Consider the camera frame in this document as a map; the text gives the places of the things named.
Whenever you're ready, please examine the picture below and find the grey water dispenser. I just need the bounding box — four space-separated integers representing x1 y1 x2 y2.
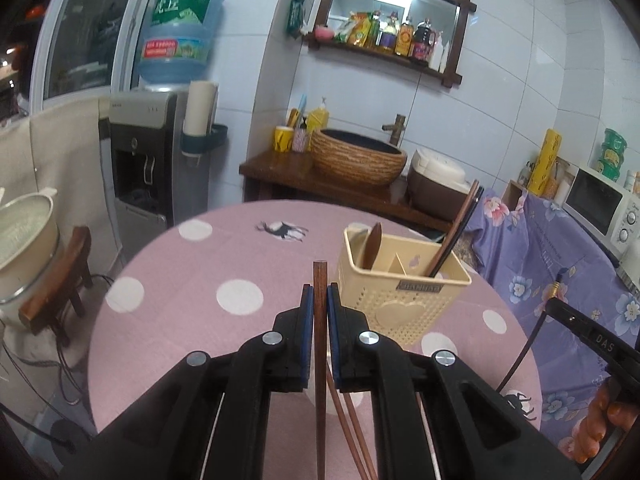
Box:
109 87 211 241

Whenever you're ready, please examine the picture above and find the green hanging wall pouch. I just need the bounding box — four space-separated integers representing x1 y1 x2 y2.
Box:
286 0 307 37

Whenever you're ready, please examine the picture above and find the green yellow snack packet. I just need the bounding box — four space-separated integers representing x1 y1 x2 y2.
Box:
334 10 361 44

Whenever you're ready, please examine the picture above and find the black round stand base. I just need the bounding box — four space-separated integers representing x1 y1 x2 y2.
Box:
47 419 96 456

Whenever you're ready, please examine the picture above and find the cream stockpot with lid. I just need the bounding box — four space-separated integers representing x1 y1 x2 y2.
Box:
0 187 61 267

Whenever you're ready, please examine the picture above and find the white microwave oven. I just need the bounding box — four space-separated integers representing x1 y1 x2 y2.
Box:
564 165 640 261

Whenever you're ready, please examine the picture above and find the black cable gold connector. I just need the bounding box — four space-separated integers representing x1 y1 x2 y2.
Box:
496 269 568 395

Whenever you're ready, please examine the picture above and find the bronze faucet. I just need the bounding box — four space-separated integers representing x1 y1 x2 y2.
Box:
381 114 407 147

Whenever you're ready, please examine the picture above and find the white framed glass door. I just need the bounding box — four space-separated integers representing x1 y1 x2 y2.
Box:
30 0 191 101

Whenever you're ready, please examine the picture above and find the purple floral cloth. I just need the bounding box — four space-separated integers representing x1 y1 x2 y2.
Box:
462 190 640 461

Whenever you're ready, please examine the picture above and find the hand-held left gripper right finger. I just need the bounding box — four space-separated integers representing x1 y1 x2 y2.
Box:
326 282 583 480

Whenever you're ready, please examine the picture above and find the dark wooden vanity counter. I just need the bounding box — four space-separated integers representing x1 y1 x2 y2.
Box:
239 150 451 233

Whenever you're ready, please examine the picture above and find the yellow wrap roll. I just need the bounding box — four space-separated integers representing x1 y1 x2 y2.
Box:
528 128 563 197

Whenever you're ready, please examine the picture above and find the yellow green bottle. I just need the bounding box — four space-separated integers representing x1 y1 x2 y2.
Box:
351 12 382 50

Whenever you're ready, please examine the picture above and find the dark bottle purple label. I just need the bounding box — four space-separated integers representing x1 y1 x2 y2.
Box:
378 11 399 54

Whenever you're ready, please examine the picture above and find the blue-grey cup holder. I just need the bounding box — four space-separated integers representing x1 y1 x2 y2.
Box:
180 122 231 157

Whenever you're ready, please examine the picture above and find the dark soy sauce bottle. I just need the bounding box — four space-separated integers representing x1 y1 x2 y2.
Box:
411 19 435 61

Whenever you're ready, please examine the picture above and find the cream cup dispenser tube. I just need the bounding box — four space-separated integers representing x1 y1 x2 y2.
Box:
185 80 220 137

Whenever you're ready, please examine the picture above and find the small dark wooden stool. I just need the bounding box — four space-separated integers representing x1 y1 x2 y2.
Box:
19 225 94 336

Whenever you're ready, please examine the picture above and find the beige cloth cover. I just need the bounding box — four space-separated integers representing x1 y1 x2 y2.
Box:
0 95 123 271

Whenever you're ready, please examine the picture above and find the cream plastic utensil holder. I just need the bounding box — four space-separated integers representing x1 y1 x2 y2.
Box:
336 225 473 346

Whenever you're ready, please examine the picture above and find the wooden-handled metal spoon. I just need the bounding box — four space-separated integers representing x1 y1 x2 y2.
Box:
361 222 383 271

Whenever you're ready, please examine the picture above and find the pink polka dot tablecloth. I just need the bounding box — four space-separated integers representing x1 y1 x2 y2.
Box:
87 200 543 480

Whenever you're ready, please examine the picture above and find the stack of green tubs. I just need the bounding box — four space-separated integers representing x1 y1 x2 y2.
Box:
595 128 628 183

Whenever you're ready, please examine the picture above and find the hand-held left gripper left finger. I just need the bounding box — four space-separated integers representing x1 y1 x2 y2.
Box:
60 284 316 480

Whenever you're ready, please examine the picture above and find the white brown rice cooker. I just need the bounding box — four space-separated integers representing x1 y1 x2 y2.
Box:
406 149 476 211

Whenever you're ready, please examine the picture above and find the brown wooden chopstick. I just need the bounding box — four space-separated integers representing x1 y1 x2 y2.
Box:
312 260 328 480
340 395 378 480
326 366 368 480
425 179 481 278

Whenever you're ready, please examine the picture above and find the yellow soap pump bottle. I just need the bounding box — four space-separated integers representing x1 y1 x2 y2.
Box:
306 97 330 134

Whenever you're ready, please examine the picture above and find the woven pattern wash basin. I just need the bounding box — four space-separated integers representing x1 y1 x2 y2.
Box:
311 128 408 188

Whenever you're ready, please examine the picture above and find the person's right hand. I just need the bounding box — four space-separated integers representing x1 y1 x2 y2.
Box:
575 379 640 465

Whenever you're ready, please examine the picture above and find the small open box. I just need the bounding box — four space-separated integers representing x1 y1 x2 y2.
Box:
501 179 526 211

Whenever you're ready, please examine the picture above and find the amber sauce bottle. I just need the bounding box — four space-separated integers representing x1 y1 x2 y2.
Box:
395 17 415 57

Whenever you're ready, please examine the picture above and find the blue water jug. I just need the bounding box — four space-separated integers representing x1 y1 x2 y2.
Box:
137 0 227 86

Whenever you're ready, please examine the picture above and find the cream saucepan with long handle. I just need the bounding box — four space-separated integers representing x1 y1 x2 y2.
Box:
0 255 63 307

